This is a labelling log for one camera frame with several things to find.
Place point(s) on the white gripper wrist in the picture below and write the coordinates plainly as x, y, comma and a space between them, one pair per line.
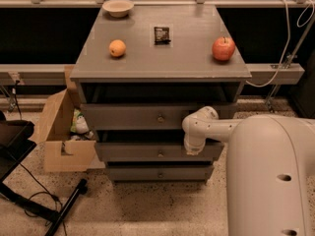
193, 146

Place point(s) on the grey drawer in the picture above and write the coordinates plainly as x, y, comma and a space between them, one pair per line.
135, 116
162, 173
132, 152

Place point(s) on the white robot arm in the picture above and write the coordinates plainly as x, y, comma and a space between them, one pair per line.
268, 160

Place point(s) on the grey bottom drawer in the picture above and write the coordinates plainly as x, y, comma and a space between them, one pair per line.
162, 173

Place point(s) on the grey drawer cabinet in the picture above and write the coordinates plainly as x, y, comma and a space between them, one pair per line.
183, 71

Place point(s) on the grey top drawer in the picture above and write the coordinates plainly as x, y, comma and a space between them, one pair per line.
135, 116

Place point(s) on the red apple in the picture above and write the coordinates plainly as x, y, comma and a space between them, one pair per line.
223, 48

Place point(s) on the dark snack packet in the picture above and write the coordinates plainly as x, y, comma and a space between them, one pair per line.
162, 35

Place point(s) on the white green plush toy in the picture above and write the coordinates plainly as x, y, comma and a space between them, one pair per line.
79, 129

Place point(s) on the orange fruit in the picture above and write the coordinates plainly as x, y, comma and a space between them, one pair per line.
117, 48

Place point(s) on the cardboard box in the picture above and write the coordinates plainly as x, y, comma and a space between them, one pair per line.
61, 153

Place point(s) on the beige bowl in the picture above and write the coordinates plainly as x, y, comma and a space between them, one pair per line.
118, 8

